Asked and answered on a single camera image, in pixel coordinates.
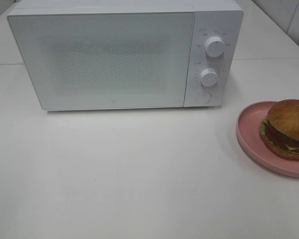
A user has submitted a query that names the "white microwave door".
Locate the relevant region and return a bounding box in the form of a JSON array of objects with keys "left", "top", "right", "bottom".
[{"left": 8, "top": 12, "right": 194, "bottom": 111}]

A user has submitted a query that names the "round white door button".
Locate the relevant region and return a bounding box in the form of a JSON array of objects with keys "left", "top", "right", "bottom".
[{"left": 196, "top": 91, "right": 211, "bottom": 105}]

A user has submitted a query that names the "lower white timer knob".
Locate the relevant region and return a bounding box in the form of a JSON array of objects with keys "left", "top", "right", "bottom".
[{"left": 199, "top": 68, "right": 218, "bottom": 87}]

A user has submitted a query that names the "pink round plate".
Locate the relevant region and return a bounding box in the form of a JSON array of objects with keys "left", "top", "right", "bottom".
[{"left": 236, "top": 101, "right": 299, "bottom": 178}]

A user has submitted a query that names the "upper white power knob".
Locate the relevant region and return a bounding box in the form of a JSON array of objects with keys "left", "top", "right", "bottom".
[{"left": 204, "top": 36, "right": 225, "bottom": 57}]

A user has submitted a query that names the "white microwave oven body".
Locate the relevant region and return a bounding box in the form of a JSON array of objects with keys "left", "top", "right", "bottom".
[{"left": 7, "top": 0, "right": 244, "bottom": 108}]

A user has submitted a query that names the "burger with lettuce and cheese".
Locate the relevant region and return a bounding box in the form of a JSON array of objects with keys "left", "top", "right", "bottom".
[{"left": 259, "top": 99, "right": 299, "bottom": 161}]

